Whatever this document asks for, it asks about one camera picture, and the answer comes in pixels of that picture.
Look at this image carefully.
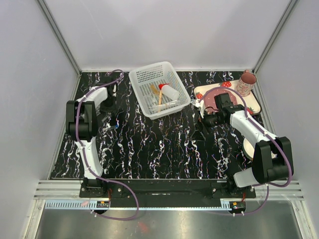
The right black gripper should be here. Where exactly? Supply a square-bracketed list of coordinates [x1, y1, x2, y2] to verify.
[190, 108, 226, 141]

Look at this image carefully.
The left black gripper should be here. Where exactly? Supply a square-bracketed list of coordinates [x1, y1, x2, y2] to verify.
[100, 96, 117, 116]

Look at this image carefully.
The blue cap test tube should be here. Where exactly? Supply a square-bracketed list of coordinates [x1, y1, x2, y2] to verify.
[102, 125, 118, 132]
[102, 115, 112, 122]

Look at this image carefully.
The bundle of plastic pipettes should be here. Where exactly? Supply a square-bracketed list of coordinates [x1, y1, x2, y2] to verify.
[150, 100, 179, 112]

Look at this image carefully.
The wash bottle red cap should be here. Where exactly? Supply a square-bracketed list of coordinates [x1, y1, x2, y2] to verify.
[159, 84, 179, 101]

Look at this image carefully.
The wooden test tube clamp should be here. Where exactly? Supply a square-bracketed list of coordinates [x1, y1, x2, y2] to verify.
[159, 90, 162, 106]

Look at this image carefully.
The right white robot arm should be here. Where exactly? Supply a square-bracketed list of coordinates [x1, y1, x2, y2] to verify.
[193, 93, 294, 198]

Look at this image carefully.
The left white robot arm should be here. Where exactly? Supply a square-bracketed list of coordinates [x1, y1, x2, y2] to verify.
[65, 76, 117, 198]

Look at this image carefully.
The pink dotted plate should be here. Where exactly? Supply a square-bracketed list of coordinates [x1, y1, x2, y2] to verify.
[204, 89, 238, 112]

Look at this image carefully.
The white bowl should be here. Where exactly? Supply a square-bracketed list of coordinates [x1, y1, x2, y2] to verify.
[243, 138, 255, 161]

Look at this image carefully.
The white plastic perforated basket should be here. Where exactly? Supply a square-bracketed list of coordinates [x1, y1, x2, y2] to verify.
[129, 61, 191, 120]

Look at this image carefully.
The strawberry pattern tray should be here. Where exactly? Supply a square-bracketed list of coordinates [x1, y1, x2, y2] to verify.
[194, 80, 262, 115]

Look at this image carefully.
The pink patterned mug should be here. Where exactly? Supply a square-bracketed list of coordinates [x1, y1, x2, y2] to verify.
[235, 70, 257, 97]

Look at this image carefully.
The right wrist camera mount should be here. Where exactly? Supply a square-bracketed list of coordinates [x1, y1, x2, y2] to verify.
[192, 99, 204, 111]

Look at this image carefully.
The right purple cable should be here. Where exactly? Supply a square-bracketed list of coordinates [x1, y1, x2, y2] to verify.
[198, 86, 294, 216]

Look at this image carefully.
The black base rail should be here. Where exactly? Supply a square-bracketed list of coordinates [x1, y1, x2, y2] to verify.
[79, 179, 256, 210]

